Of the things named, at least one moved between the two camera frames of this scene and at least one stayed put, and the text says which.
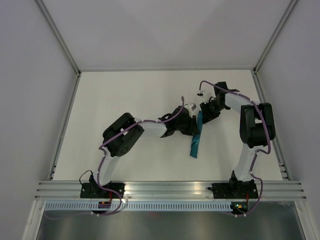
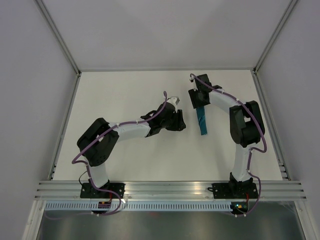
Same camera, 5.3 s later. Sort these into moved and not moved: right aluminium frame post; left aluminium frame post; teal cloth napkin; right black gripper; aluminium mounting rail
Moved: teal cloth napkin; right black gripper
Not moved: right aluminium frame post; aluminium mounting rail; left aluminium frame post
